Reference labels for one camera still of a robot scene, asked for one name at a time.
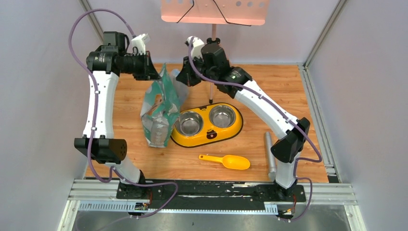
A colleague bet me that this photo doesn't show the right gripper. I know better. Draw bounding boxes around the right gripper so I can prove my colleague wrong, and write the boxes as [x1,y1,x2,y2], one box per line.
[178,53,218,87]

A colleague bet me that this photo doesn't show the green pet food bag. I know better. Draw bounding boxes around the green pet food bag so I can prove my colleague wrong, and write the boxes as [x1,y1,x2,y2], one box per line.
[140,64,180,148]

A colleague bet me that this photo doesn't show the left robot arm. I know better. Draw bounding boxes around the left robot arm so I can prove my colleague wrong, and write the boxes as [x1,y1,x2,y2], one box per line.
[74,31,161,199]

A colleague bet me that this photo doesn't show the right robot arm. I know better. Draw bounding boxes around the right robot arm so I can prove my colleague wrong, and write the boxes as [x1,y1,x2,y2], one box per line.
[177,37,310,201]

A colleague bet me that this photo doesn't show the yellow double pet bowl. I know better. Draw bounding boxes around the yellow double pet bowl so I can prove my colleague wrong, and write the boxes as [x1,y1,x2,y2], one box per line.
[171,103,243,148]

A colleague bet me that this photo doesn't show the blue wrapped package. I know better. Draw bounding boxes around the blue wrapped package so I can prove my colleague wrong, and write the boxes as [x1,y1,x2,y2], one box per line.
[170,69,189,105]

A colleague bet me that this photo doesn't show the pink music stand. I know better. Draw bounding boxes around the pink music stand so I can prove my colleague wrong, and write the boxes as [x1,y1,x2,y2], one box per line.
[160,0,270,104]

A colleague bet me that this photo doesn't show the yellow plastic scoop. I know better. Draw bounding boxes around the yellow plastic scoop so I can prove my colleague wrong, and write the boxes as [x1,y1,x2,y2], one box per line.
[198,154,251,170]

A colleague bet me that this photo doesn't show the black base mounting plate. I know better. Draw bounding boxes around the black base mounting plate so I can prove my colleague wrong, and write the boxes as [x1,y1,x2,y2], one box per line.
[116,179,306,208]

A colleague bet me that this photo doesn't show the grey metal tube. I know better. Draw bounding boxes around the grey metal tube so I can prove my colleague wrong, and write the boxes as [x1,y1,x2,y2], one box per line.
[264,132,277,181]

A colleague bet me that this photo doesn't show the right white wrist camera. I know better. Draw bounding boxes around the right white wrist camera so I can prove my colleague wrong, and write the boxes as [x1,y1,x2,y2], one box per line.
[185,36,204,58]

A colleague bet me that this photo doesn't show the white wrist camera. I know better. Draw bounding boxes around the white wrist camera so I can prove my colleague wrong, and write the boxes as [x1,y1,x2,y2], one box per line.
[185,36,204,58]
[130,33,150,55]

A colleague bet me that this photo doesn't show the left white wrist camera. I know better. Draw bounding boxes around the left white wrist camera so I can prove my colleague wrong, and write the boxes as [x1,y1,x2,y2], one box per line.
[130,33,150,55]

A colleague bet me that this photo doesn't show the slotted cable duct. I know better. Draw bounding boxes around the slotted cable duct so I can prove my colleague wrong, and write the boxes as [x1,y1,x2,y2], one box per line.
[78,201,278,215]

